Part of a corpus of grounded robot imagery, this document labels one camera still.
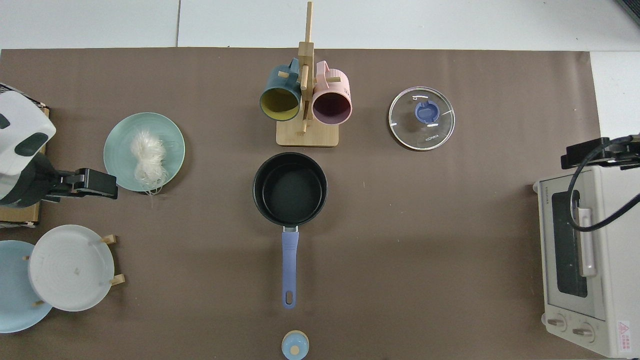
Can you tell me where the white vermicelli bundle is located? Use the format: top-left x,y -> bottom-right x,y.
130,129 -> 169,196

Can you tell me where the glass lid with blue knob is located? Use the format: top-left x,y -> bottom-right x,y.
388,86 -> 456,151

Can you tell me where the mint green plate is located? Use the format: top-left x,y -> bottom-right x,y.
103,112 -> 186,193

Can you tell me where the pale grey plate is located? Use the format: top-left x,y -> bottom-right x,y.
28,224 -> 116,313

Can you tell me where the wooden plate rack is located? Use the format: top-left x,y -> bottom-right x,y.
22,233 -> 126,307

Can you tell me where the light blue plate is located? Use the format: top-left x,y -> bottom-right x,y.
0,240 -> 54,334

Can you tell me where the pale toaster oven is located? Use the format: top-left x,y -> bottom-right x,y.
532,166 -> 640,359

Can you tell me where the black flat object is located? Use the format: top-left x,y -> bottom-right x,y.
616,0 -> 640,27

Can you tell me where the brown table cloth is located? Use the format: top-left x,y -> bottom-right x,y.
0,47 -> 603,360

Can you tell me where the dark teal cup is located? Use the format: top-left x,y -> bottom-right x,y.
259,58 -> 302,122

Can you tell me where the wooden cup stand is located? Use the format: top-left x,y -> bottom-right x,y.
276,1 -> 340,148

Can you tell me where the small blue round thing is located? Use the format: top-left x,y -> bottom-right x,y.
281,330 -> 310,360

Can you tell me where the pink cup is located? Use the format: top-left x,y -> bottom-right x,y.
312,60 -> 353,126

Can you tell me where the black pot with blue handle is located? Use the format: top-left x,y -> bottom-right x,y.
252,152 -> 329,310

